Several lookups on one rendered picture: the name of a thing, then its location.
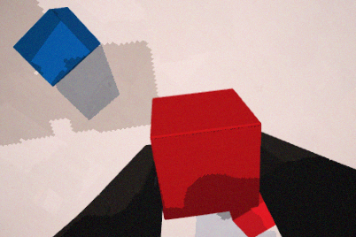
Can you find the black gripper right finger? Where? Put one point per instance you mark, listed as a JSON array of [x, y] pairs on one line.
[[308, 195]]

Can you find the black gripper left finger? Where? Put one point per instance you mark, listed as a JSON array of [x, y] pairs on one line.
[[129, 206]]

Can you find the red cube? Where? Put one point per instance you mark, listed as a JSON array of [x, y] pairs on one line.
[[205, 147], [253, 221]]

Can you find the blue cube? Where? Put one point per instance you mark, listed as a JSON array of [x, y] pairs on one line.
[[56, 43]]

